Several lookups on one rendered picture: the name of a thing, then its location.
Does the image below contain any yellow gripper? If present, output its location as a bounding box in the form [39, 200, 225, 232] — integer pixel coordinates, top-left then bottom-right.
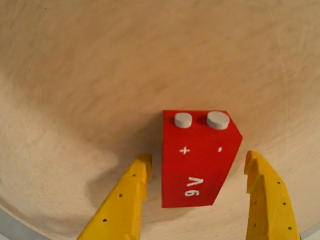
[76, 150, 300, 240]

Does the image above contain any red nine-volt battery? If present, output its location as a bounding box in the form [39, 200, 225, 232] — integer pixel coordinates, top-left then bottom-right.
[161, 110, 243, 208]

